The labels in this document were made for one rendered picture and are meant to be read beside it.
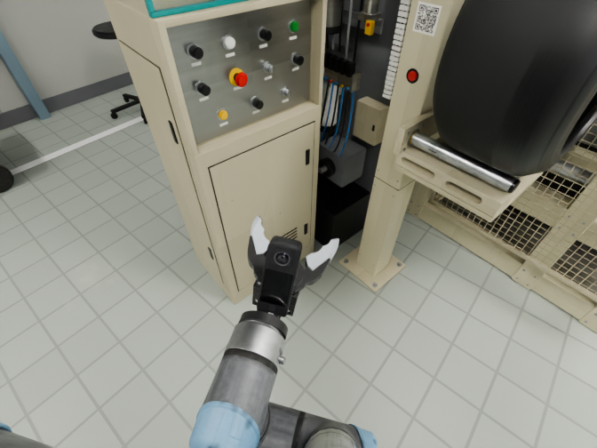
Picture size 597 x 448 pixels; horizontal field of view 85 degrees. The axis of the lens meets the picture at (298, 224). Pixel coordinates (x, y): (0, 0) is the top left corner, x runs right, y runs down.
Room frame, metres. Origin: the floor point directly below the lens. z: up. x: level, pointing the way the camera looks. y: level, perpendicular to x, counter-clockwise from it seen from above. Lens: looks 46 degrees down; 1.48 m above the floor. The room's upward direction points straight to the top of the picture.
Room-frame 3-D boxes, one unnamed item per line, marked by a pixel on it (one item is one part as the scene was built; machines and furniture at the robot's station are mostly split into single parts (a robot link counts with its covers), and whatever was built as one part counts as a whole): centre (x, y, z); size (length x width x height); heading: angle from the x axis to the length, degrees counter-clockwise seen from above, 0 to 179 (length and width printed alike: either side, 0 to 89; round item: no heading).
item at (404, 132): (1.07, -0.48, 0.90); 0.40 x 0.03 x 0.10; 130
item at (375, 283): (1.11, -0.42, 0.01); 0.27 x 0.27 x 0.02; 40
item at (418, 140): (0.84, -0.49, 0.90); 0.35 x 0.05 x 0.05; 40
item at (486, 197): (0.84, -0.49, 0.83); 0.36 x 0.09 x 0.06; 40
